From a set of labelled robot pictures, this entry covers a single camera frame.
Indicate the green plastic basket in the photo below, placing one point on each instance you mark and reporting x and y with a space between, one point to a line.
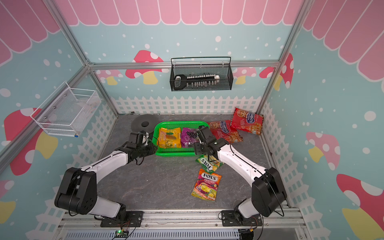
176 152

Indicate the white wire wall basket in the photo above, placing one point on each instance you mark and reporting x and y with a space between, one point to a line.
67 111

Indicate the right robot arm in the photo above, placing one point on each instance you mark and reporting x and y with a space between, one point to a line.
268 191

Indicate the red candy bag near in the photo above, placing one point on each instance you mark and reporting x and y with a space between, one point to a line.
223 129

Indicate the black socket bit holder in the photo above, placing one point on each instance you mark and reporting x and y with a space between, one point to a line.
182 82

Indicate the purple Lot 100 candy bag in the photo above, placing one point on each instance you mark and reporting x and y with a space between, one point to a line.
189 137

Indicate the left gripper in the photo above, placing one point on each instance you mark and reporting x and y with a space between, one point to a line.
152 150

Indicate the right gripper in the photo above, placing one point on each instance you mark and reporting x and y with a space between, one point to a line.
197 148

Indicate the red candy bag far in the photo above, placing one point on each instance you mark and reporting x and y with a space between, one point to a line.
247 121

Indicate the orange Fox's candy bag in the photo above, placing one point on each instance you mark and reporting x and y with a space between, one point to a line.
206 186

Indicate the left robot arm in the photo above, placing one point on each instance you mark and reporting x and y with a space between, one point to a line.
78 192

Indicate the small green circuit board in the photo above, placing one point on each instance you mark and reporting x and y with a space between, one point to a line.
121 234

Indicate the green Fox's candy bag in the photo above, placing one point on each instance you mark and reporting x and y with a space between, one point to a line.
209 163

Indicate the red candy bag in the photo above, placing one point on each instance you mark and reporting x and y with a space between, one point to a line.
223 129
247 121

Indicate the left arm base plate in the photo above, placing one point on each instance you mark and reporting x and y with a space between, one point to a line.
125 219

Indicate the yellow Lot 100 candy bag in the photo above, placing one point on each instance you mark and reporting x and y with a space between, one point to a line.
170 138

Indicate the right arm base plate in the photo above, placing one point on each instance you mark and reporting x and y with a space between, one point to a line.
232 218

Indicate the black wire wall basket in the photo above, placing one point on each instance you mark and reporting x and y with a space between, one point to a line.
203 66

